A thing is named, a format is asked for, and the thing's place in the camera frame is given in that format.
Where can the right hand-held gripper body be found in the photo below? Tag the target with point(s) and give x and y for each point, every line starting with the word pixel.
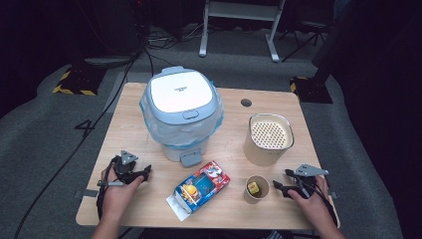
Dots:
pixel 307 176

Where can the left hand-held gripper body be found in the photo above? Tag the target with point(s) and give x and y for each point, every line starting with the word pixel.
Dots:
pixel 125 167

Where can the brown paper cup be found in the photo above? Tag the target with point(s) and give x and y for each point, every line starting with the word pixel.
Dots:
pixel 255 191

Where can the small yellow cube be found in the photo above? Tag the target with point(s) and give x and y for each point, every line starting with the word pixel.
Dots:
pixel 253 188

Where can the beige container with strainer insert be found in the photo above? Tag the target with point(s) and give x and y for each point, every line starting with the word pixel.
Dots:
pixel 268 139

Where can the blue red snack packet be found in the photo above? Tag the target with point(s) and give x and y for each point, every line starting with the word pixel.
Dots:
pixel 199 189

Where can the person's right hand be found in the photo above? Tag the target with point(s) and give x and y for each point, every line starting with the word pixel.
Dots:
pixel 312 205

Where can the person's left hand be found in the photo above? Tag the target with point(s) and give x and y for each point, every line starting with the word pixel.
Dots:
pixel 116 199

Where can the grey plug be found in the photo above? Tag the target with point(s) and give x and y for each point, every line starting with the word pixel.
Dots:
pixel 111 183

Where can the grey tape strip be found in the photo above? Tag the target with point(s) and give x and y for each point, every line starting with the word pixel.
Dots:
pixel 87 193
pixel 333 195

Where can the translucent blue trash bag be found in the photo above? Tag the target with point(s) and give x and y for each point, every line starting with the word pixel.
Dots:
pixel 172 132

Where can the black stand with striped base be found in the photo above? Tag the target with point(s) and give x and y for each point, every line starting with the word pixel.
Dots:
pixel 310 89
pixel 78 81

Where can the black tripod stand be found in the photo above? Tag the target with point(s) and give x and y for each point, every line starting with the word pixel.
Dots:
pixel 307 36

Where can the white metal desk frame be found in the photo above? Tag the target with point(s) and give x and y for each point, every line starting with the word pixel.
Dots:
pixel 242 10

